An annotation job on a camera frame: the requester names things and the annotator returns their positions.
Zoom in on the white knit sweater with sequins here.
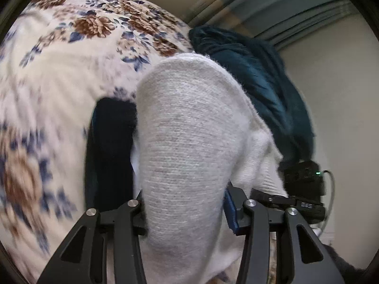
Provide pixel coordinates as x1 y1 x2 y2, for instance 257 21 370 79
136 53 286 283

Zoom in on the dark teal fuzzy blanket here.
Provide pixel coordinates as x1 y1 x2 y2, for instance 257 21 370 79
189 26 314 168

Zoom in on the floral cream bed blanket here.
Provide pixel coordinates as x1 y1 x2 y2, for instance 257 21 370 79
1 0 191 283

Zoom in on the dark striped folded garment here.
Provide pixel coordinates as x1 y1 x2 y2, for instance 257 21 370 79
84 98 137 212

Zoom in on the teal striped curtain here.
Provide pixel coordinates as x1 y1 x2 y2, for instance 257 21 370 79
184 0 358 49

